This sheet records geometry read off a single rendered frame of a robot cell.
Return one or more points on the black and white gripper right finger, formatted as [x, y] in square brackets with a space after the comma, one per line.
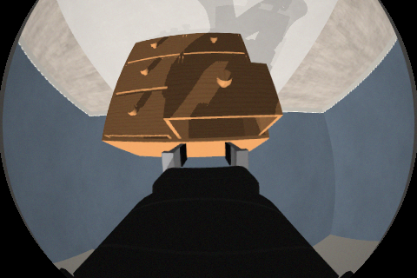
[236, 156]

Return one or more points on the small brown wooden chest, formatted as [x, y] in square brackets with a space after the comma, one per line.
[196, 147]

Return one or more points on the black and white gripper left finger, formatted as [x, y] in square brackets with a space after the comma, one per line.
[175, 158]

